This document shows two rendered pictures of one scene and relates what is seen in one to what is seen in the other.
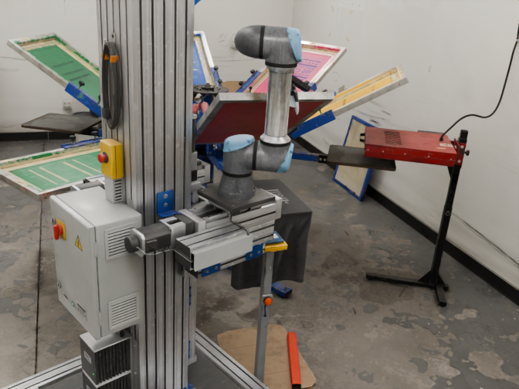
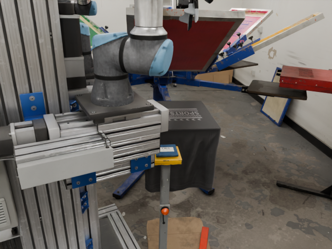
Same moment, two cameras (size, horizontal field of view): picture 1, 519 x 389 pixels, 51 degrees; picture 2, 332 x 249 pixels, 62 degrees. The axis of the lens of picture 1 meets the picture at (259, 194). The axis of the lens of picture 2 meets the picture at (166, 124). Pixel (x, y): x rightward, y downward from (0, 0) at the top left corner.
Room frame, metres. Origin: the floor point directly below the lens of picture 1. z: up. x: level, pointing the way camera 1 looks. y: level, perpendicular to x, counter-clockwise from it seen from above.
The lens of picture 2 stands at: (1.12, -0.32, 1.58)
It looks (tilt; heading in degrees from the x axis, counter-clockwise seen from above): 24 degrees down; 14
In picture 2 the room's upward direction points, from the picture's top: 2 degrees clockwise
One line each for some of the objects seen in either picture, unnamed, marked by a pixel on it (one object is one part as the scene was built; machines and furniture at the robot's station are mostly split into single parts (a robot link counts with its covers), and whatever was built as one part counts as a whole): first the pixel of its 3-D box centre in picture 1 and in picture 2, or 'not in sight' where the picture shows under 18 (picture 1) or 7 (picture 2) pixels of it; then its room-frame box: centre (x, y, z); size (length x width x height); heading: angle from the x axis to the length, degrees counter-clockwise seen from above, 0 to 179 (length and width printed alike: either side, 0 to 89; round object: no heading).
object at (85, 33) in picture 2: not in sight; (75, 36); (2.34, 0.44, 1.42); 0.13 x 0.12 x 0.14; 106
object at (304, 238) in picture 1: (269, 251); (180, 161); (2.50, -0.07, 0.74); 0.45 x 0.03 x 0.43; 111
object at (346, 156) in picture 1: (297, 153); (225, 85); (3.65, -0.25, 0.91); 1.34 x 0.40 x 0.08; 81
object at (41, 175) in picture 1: (96, 147); not in sight; (3.05, 0.98, 1.05); 1.08 x 0.61 x 0.23; 141
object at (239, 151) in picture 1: (240, 153); (112, 52); (1.99, 0.09, 1.42); 0.13 x 0.12 x 0.14; 87
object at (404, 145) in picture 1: (409, 145); (320, 79); (3.53, -0.99, 1.06); 0.61 x 0.46 x 0.12; 81
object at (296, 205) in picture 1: (257, 197); (175, 113); (2.71, 0.01, 0.95); 0.48 x 0.44 x 0.01; 21
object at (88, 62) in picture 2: not in sight; (79, 61); (2.35, 0.43, 1.31); 0.15 x 0.15 x 0.10
